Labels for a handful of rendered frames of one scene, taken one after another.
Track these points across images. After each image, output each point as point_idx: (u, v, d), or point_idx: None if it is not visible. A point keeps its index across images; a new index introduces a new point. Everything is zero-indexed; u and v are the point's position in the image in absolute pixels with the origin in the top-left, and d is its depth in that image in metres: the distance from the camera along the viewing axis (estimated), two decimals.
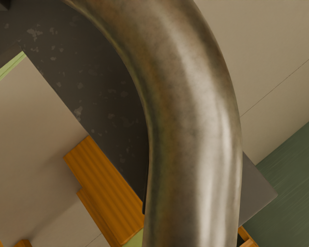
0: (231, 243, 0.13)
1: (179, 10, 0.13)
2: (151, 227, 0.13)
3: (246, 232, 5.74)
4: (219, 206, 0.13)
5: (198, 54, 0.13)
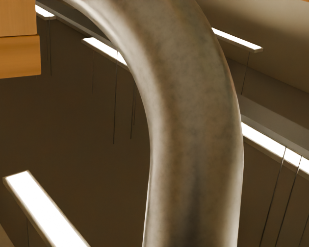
0: (231, 243, 0.13)
1: (182, 10, 0.13)
2: (152, 226, 0.13)
3: None
4: (220, 206, 0.13)
5: (200, 54, 0.13)
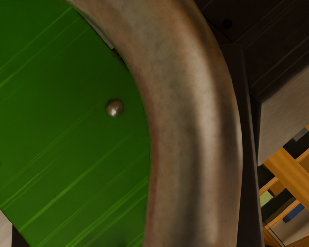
0: (231, 242, 0.13)
1: (180, 11, 0.13)
2: (151, 226, 0.13)
3: None
4: (219, 206, 0.13)
5: (199, 54, 0.13)
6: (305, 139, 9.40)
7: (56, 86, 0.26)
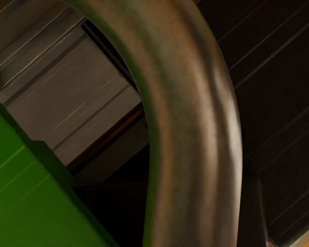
0: (231, 242, 0.13)
1: (180, 11, 0.13)
2: (151, 226, 0.13)
3: None
4: (219, 206, 0.13)
5: (199, 54, 0.13)
6: None
7: None
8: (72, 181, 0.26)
